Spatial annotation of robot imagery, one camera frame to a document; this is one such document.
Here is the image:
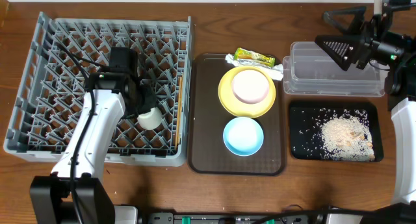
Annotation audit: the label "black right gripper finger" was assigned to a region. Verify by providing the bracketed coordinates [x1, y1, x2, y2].
[315, 35, 364, 71]
[322, 6, 367, 34]

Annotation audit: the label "cream cup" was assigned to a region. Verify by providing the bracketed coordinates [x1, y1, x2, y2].
[137, 107, 163, 130]

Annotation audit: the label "wooden chopstick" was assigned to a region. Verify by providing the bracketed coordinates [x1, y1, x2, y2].
[175, 76, 183, 151]

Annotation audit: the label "light blue bowl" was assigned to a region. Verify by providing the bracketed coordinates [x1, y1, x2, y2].
[222, 117, 265, 156]

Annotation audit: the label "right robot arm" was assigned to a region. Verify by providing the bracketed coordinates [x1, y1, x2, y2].
[315, 5, 415, 223]

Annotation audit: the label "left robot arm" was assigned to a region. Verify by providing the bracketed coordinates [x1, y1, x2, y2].
[30, 72, 155, 223]

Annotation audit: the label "black waste tray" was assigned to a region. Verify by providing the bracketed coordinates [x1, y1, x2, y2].
[289, 101, 384, 162]

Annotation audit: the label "grey dishwasher rack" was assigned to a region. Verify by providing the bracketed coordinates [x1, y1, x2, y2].
[3, 14, 193, 167]

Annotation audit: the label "clear plastic bin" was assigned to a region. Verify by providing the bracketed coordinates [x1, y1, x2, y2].
[282, 42, 388, 97]

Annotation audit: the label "brown serving tray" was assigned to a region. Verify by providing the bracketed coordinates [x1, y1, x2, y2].
[187, 53, 287, 176]

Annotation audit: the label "rice and food scraps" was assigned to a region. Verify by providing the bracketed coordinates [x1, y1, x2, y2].
[289, 107, 376, 162]

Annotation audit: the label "yellow plate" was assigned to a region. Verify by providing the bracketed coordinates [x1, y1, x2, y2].
[218, 66, 276, 118]

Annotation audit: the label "green yellow snack wrapper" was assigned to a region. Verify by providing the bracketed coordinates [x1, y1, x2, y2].
[233, 47, 276, 68]

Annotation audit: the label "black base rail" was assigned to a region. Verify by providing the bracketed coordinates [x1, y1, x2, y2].
[139, 210, 326, 224]

